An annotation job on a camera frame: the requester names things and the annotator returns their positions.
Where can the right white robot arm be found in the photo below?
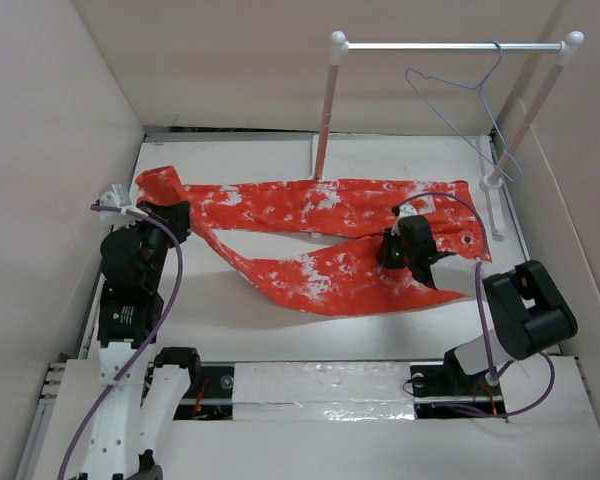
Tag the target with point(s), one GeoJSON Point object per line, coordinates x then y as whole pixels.
{"type": "Point", "coordinates": [521, 311]}

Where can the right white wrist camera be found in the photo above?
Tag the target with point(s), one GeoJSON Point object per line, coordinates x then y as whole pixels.
{"type": "Point", "coordinates": [402, 211]}

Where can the white clothes rack frame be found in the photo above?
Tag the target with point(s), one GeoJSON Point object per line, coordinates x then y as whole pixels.
{"type": "Point", "coordinates": [493, 177]}

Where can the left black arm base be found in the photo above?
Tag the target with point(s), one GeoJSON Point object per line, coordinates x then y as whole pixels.
{"type": "Point", "coordinates": [210, 394]}

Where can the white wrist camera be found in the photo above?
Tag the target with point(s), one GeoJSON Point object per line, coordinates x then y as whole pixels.
{"type": "Point", "coordinates": [113, 200]}
{"type": "Point", "coordinates": [402, 211]}

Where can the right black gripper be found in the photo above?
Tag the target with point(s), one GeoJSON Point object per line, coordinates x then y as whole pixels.
{"type": "Point", "coordinates": [385, 256]}

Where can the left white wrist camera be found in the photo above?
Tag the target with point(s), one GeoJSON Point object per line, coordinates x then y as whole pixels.
{"type": "Point", "coordinates": [113, 200]}

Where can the blue wire hanger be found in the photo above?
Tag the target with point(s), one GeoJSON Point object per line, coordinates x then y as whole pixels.
{"type": "Point", "coordinates": [478, 88]}

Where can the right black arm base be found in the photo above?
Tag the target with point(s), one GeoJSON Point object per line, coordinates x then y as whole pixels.
{"type": "Point", "coordinates": [444, 391]}

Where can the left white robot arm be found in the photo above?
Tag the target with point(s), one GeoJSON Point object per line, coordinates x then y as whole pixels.
{"type": "Point", "coordinates": [142, 386]}

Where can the silver foil tape strip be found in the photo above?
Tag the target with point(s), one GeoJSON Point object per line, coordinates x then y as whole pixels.
{"type": "Point", "coordinates": [321, 391]}

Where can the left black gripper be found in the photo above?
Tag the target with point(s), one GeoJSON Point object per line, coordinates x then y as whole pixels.
{"type": "Point", "coordinates": [173, 216]}

